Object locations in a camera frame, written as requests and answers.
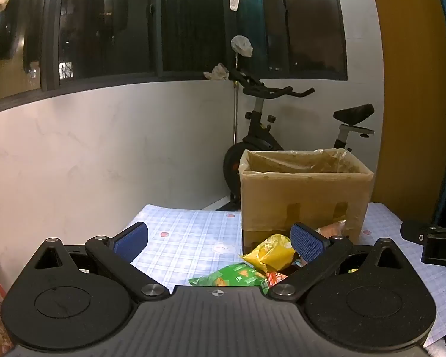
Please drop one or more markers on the orange and tan bread packet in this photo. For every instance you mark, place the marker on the orange and tan bread packet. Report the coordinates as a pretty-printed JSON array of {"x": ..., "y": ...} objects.
[{"x": 330, "y": 230}]

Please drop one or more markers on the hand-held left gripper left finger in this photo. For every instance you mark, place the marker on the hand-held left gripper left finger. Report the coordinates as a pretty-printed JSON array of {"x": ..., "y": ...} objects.
[{"x": 132, "y": 241}]

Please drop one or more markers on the black exercise bike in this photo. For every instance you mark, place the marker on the black exercise bike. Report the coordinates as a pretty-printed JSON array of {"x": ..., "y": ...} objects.
[{"x": 260, "y": 126}]

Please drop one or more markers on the cardboard box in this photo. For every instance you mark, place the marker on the cardboard box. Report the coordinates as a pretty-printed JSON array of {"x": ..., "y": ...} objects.
[{"x": 282, "y": 197}]

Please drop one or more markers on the crumpled white cloth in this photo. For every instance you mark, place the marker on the crumpled white cloth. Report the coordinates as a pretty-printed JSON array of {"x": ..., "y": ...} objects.
[{"x": 216, "y": 72}]

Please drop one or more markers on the red snack packet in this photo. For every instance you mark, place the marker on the red snack packet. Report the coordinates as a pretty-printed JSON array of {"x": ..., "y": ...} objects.
[{"x": 275, "y": 279}]

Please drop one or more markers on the ochre door panel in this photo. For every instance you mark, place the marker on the ochre door panel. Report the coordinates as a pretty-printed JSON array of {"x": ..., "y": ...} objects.
[{"x": 409, "y": 81}]

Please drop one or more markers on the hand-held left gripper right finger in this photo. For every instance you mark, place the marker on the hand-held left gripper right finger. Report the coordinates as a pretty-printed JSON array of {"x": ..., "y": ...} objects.
[{"x": 308, "y": 243}]

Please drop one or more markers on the yellow snack bag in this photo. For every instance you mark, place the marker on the yellow snack bag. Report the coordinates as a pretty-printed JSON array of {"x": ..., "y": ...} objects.
[{"x": 271, "y": 254}]

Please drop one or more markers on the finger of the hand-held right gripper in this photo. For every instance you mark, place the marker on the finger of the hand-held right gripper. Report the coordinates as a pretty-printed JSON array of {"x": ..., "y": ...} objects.
[{"x": 412, "y": 231}]

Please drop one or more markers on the white cloth on pole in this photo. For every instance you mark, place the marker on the white cloth on pole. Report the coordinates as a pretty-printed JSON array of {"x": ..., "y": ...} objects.
[{"x": 242, "y": 44}]

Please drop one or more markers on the dark framed window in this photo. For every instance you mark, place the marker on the dark framed window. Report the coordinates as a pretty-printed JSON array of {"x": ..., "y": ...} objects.
[{"x": 107, "y": 26}]

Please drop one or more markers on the metal pole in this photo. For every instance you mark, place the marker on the metal pole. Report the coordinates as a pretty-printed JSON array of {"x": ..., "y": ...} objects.
[{"x": 235, "y": 111}]

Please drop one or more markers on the green snack packet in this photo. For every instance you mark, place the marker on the green snack packet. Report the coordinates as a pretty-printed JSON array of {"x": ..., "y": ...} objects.
[{"x": 230, "y": 277}]

